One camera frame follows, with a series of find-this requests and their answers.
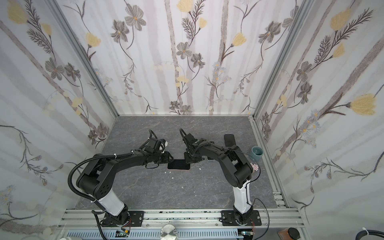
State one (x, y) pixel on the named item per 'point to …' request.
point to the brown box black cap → (289, 233)
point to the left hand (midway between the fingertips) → (170, 154)
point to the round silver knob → (168, 232)
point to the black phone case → (229, 140)
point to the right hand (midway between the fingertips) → (186, 158)
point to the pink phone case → (178, 164)
